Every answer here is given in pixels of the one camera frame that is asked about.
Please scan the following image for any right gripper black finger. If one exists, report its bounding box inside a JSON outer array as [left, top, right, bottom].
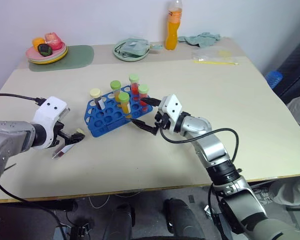
[[139, 97, 163, 107], [129, 118, 160, 136]]

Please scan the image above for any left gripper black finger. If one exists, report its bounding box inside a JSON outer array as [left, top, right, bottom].
[[58, 128, 74, 147], [70, 132, 86, 144]]

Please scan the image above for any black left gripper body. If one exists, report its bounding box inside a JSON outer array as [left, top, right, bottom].
[[49, 120, 67, 149]]

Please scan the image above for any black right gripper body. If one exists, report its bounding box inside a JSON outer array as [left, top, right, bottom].
[[153, 111, 172, 131]]

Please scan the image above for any clear yellow-capped test tube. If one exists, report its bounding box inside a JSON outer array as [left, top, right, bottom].
[[51, 127, 85, 160]]

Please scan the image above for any green-capped orange-red test tube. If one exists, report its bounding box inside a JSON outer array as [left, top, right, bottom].
[[137, 84, 150, 113]]

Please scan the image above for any green-capped red test tube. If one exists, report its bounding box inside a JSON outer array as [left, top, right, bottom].
[[128, 73, 141, 97]]

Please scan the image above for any green-capped yellow test tube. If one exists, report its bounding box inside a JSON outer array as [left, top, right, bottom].
[[117, 91, 132, 117]]

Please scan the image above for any blue test tube rack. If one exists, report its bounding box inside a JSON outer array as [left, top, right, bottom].
[[83, 84, 155, 138]]

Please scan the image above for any yellow-capped dark-filled test tube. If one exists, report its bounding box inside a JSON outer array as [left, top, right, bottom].
[[89, 87, 106, 111]]

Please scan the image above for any green-capped orange tube left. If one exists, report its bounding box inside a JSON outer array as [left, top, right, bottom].
[[109, 80, 123, 102]]

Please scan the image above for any pale green round plate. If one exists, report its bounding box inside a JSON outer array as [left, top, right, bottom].
[[112, 39, 151, 62]]

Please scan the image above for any pale green pouch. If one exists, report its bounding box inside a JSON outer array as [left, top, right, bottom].
[[117, 37, 164, 56]]

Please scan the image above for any yellow plate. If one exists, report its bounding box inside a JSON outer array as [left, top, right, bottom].
[[27, 47, 69, 65]]

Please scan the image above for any orange drink bottle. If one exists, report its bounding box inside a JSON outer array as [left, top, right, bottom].
[[164, 0, 185, 51]]

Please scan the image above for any yellow thin stick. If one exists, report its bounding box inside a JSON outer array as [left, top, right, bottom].
[[193, 59, 240, 66]]

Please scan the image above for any clear plastic bag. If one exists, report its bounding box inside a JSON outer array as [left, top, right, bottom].
[[191, 48, 240, 67]]

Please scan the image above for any light green plate in stack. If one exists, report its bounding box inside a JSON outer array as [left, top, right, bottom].
[[27, 46, 68, 63]]

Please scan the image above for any green cloth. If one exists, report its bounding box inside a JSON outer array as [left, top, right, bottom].
[[177, 31, 223, 49]]

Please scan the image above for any green placemat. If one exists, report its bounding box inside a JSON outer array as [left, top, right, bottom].
[[27, 44, 95, 73]]

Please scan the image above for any pink plate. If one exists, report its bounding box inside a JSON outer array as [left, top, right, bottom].
[[25, 42, 67, 60]]

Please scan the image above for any dark green toy fruit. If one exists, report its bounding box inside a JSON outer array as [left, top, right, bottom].
[[37, 43, 53, 57]]

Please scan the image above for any orange toy fruit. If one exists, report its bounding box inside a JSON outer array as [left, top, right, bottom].
[[31, 37, 46, 50]]

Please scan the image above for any dark rounded shape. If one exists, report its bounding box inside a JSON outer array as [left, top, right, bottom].
[[163, 197, 206, 240], [102, 202, 136, 240]]

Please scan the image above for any white crumpled cloth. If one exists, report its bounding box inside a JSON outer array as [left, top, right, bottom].
[[251, 177, 300, 207]]

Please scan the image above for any black chair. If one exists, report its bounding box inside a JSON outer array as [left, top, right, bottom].
[[264, 31, 300, 106]]

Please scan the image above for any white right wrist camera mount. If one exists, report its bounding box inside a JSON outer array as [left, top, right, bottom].
[[157, 93, 184, 134]]

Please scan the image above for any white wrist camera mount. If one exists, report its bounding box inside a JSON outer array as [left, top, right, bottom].
[[31, 95, 71, 151], [157, 93, 184, 134]]

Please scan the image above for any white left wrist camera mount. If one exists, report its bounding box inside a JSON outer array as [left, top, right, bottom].
[[31, 95, 71, 151]]

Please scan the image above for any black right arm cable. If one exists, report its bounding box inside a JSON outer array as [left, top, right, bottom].
[[159, 127, 240, 164]]

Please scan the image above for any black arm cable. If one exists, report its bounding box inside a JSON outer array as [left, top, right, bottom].
[[0, 93, 48, 105], [159, 127, 240, 164]]

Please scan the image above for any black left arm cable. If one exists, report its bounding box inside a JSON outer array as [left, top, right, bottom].
[[0, 93, 48, 105]]

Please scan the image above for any white cable under table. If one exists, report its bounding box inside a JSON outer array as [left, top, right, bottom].
[[88, 191, 111, 210]]

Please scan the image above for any black floor cable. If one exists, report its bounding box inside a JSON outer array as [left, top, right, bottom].
[[0, 181, 67, 240]]

